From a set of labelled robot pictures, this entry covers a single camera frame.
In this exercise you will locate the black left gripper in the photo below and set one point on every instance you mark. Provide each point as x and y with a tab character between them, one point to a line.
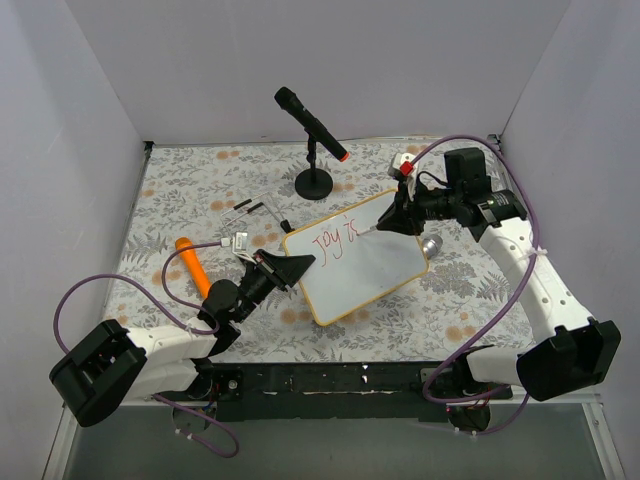
273	273

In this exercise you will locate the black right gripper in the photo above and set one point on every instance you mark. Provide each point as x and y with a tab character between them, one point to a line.
409	209

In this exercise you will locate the red whiteboard marker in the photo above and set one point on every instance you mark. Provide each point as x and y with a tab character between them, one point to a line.
368	231

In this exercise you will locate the yellow framed whiteboard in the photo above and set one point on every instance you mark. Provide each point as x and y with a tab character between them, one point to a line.
352	267

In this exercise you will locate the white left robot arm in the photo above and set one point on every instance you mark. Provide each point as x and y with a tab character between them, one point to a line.
113	363

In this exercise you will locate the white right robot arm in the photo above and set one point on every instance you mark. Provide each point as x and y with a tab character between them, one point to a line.
572	349

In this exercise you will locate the silver microphone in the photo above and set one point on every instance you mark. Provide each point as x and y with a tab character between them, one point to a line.
432	246

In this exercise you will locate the black round microphone stand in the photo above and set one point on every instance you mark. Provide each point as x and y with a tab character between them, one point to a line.
313	183

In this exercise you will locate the floral patterned table mat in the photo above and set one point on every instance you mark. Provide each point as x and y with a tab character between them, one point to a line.
183	193

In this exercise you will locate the wire whiteboard easel stand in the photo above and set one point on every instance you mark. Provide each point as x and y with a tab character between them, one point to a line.
261	203

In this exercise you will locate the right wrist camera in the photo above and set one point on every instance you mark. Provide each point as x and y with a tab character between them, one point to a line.
403	170

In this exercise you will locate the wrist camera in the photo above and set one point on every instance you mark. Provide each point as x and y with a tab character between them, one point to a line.
403	170
238	243

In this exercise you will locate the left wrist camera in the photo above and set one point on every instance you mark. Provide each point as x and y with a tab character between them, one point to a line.
238	243

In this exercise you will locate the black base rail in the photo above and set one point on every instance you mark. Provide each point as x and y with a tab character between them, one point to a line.
319	391

